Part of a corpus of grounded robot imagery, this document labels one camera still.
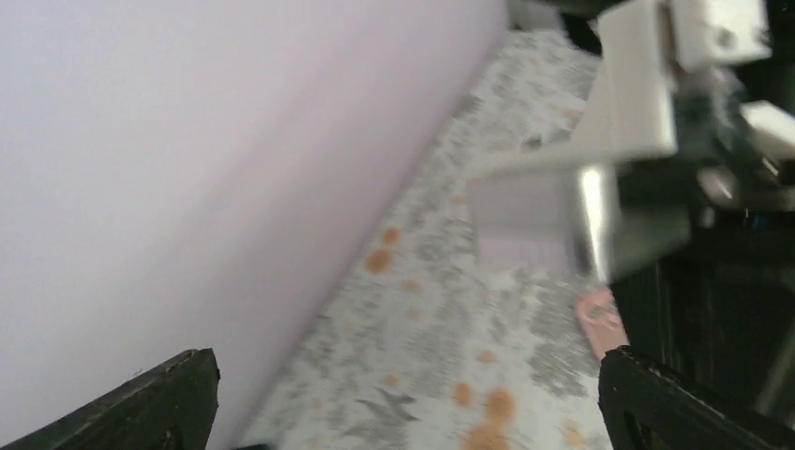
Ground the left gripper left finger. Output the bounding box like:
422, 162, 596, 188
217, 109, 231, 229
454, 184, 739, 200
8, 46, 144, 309
5, 349, 220, 450

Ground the floral patterned table mat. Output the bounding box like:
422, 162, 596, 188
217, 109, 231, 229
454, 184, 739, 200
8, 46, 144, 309
242, 30, 610, 449

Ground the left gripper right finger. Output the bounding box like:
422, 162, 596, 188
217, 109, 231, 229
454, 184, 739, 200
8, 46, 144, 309
598, 346, 794, 450

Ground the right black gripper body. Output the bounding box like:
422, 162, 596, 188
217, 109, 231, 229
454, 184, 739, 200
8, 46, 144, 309
612, 1, 794, 427

